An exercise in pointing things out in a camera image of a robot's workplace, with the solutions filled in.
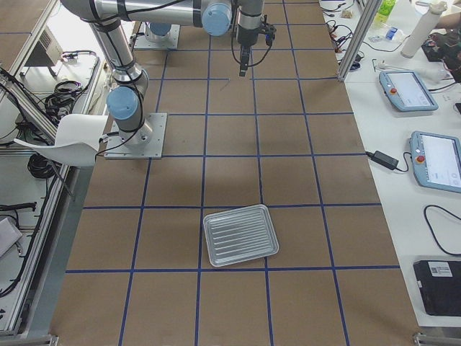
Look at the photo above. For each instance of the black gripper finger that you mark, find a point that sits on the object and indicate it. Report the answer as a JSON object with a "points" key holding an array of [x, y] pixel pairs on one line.
{"points": [[242, 64], [247, 56]]}

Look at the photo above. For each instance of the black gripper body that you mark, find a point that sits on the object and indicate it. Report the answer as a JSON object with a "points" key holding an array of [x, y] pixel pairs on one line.
{"points": [[246, 37]]}

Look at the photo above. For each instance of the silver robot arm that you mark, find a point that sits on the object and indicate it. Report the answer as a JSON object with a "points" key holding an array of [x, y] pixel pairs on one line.
{"points": [[105, 18], [192, 51]]}

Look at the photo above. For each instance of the silver ribbed metal tray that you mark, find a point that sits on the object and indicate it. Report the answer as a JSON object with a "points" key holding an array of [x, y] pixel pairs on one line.
{"points": [[240, 235]]}

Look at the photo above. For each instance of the green plastic bottle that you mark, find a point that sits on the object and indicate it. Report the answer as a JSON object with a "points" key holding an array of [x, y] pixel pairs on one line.
{"points": [[383, 13]]}

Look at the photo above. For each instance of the far blue teach pendant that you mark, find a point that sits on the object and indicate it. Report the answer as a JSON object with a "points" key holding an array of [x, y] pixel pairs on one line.
{"points": [[406, 91]]}

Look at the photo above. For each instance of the blue teach pendant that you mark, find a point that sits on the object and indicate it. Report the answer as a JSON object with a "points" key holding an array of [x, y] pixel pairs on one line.
{"points": [[436, 160], [406, 91]]}

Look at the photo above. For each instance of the black power adapter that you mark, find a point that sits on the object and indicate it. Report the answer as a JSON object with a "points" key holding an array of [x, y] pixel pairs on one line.
{"points": [[382, 159]]}

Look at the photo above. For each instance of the white cylindrical bottle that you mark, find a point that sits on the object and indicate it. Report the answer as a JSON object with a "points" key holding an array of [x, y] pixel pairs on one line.
{"points": [[423, 28]]}

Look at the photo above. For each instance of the near blue teach pendant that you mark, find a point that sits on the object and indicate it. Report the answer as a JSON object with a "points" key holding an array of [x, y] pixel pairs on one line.
{"points": [[436, 160]]}

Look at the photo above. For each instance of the black box with label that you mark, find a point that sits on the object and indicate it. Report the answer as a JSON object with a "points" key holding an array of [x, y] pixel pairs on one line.
{"points": [[439, 286]]}

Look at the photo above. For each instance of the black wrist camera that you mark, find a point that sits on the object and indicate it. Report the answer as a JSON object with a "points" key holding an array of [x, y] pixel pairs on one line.
{"points": [[269, 32]]}

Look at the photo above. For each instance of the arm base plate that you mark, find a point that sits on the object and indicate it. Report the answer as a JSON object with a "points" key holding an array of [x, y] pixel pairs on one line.
{"points": [[156, 36], [148, 142]]}

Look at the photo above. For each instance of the aluminium frame post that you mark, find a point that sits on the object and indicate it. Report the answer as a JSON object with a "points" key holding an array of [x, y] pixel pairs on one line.
{"points": [[360, 31]]}

